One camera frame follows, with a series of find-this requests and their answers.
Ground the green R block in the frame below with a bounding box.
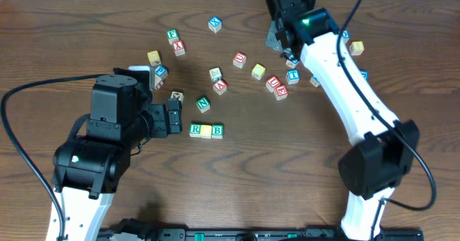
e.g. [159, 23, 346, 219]
[189, 123, 201, 138]

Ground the yellow block with O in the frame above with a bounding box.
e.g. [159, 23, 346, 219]
[200, 124, 212, 139]

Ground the blue T block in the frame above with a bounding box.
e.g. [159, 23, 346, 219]
[286, 69, 300, 84]

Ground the green B block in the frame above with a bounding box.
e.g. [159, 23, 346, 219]
[211, 124, 224, 139]

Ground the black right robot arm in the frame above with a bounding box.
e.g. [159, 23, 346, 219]
[265, 0, 423, 240]

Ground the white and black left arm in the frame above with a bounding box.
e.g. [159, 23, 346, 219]
[46, 66, 183, 240]

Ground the beige picture block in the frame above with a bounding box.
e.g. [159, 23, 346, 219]
[170, 91, 184, 104]

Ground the beige block red side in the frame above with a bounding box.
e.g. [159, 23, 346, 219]
[154, 76, 164, 90]

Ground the green N block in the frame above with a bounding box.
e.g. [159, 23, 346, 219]
[196, 96, 211, 113]

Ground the blue L block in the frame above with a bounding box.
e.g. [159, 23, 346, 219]
[286, 58, 299, 69]

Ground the yellow block lower middle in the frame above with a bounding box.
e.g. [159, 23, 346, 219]
[252, 63, 266, 80]

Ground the blue P block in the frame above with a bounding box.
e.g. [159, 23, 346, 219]
[155, 65, 168, 80]

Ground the red U block upper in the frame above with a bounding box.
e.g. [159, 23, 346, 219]
[233, 52, 247, 68]

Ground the red A block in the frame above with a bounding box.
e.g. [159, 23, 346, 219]
[213, 79, 228, 96]

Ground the red E block lower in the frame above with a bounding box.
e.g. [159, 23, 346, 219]
[274, 85, 289, 100]

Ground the beige block with green side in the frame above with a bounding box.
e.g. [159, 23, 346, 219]
[209, 67, 223, 83]

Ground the yellow block far left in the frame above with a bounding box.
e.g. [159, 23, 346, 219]
[147, 50, 162, 66]

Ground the blue 2 block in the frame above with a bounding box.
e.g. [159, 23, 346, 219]
[310, 76, 321, 87]

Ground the red Y block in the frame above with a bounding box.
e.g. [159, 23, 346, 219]
[172, 40, 185, 56]

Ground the blue X block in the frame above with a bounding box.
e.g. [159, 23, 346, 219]
[208, 17, 222, 33]

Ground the blue D block upper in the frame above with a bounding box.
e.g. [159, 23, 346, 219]
[342, 29, 350, 43]

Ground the blue d block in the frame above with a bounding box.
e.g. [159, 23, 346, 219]
[342, 29, 350, 43]
[360, 70, 369, 81]

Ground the green F block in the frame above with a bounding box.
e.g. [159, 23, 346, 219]
[167, 29, 179, 45]

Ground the yellow 8 block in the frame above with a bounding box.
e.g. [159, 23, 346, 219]
[349, 41, 364, 56]

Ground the blue D block lower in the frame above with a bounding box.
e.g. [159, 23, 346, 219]
[360, 70, 369, 81]

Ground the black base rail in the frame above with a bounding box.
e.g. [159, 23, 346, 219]
[96, 227, 424, 241]

